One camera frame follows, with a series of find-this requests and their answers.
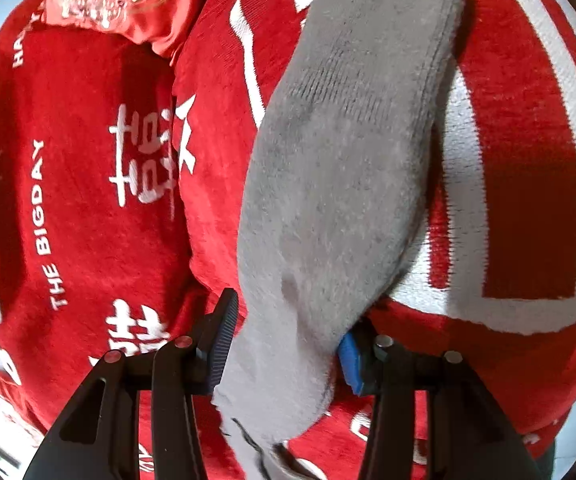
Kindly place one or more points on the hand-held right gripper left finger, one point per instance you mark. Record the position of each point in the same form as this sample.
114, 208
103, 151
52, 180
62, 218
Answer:
221, 347

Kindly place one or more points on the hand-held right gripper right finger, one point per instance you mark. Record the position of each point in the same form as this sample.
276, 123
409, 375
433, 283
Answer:
351, 366

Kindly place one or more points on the grey sock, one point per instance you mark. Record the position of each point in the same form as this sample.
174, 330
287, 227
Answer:
343, 160

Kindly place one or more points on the red printed blanket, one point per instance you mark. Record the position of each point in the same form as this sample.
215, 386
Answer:
83, 210

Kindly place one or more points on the red satin embroidered cloth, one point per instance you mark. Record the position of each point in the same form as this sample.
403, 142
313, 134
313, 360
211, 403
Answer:
138, 5

